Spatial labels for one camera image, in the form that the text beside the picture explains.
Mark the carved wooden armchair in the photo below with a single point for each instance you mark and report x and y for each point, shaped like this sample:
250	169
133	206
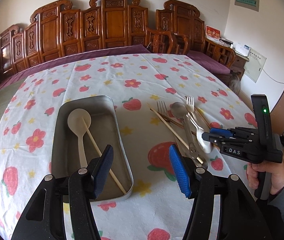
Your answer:
184	21

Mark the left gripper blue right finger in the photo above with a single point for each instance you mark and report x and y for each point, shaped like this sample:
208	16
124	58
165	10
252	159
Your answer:
179	168

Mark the stainless steel spoon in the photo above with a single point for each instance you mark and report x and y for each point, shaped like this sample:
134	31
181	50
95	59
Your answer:
179	111

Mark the grey wall electrical panel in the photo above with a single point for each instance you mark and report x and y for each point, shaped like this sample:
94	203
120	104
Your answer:
248	4

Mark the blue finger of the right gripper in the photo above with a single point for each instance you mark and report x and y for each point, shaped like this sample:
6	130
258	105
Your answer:
221	132
210	137

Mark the wooden side table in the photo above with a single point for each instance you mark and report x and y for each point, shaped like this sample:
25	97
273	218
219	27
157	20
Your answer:
238	65

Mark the purple armchair cushion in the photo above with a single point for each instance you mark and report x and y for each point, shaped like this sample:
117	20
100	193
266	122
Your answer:
208	63

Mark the strawberry flower print tablecloth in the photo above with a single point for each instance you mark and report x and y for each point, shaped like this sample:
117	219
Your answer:
156	209

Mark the person right hand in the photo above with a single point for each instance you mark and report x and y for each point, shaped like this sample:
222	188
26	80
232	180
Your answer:
275	169

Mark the grey feather duster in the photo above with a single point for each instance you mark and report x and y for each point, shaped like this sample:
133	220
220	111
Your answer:
235	84

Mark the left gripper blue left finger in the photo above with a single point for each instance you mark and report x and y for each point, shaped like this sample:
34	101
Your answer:
100	168

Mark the stainless steel fork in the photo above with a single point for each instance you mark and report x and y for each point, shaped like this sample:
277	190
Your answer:
162	110

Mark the white router box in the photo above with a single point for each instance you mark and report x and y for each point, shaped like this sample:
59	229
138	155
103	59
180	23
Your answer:
242	49

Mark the purple sofa cushion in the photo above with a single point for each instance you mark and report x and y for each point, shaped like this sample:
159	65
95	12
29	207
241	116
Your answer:
136	49

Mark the cream plastic spoon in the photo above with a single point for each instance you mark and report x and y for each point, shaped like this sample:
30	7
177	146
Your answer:
78	121

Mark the carved wooden long sofa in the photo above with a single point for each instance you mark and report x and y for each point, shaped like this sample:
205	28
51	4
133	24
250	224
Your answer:
57	30

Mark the red greeting card box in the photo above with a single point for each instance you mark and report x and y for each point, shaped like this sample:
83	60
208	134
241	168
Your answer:
212	33

